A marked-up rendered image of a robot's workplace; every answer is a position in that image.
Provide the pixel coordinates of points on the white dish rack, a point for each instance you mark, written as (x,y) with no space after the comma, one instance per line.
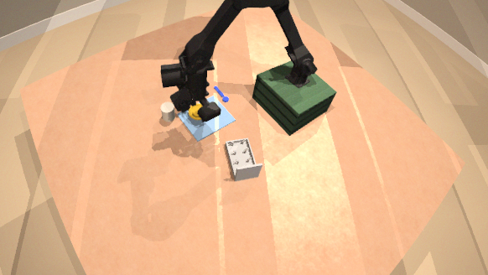
(243,164)

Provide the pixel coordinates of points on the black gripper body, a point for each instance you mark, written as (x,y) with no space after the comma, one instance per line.
(208,110)

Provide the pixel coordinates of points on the yellow round plate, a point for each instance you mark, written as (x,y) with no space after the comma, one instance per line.
(193,111)

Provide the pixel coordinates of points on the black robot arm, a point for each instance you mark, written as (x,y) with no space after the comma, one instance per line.
(195,58)

